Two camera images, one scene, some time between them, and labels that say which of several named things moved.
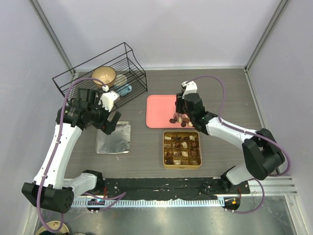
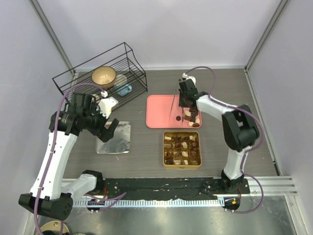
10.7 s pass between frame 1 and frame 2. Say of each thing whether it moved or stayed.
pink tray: stayed
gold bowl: stayed
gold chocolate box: stayed
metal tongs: moved
